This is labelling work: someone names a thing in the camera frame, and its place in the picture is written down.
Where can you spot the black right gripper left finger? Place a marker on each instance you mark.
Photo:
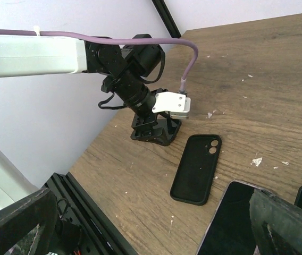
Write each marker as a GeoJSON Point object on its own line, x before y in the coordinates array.
{"type": "Point", "coordinates": [30, 222]}

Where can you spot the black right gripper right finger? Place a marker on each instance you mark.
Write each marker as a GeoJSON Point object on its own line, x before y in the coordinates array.
{"type": "Point", "coordinates": [276, 224]}

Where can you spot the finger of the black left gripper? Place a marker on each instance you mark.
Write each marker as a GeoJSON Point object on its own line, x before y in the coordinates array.
{"type": "Point", "coordinates": [172, 128]}

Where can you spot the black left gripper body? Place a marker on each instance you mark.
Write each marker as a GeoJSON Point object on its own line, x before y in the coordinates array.
{"type": "Point", "coordinates": [150, 127]}

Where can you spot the purple edged smartphone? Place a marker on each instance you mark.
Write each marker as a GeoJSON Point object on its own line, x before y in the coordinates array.
{"type": "Point", "coordinates": [230, 231]}

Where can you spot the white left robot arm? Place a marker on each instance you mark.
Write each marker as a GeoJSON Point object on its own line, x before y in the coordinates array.
{"type": "Point", "coordinates": [125, 63]}

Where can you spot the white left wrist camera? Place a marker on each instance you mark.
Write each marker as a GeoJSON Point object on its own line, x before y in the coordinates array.
{"type": "Point", "coordinates": [175, 104]}

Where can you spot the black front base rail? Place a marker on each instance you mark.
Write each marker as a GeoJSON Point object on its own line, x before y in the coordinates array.
{"type": "Point", "coordinates": [81, 226]}

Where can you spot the black frame post left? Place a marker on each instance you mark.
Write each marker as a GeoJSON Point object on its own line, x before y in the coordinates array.
{"type": "Point", "coordinates": [167, 18]}

